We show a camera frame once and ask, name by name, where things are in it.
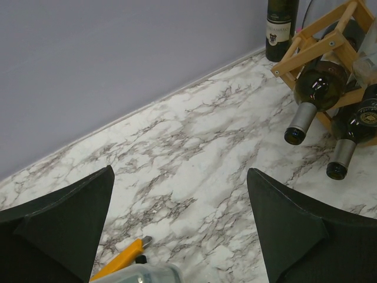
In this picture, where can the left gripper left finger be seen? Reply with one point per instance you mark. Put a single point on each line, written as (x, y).
(54, 238)

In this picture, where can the green bottle rack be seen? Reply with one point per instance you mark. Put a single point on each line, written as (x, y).
(354, 124)

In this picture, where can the clear plastic storage box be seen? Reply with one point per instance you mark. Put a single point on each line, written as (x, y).
(144, 273)

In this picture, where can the green bottle silver neck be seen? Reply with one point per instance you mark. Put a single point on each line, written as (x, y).
(318, 88)

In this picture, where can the square clear liquor bottle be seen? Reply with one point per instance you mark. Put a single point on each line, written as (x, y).
(364, 67)

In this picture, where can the wooden wine rack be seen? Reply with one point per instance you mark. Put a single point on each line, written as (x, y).
(342, 30)

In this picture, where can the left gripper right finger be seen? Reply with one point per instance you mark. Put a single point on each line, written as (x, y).
(305, 240)

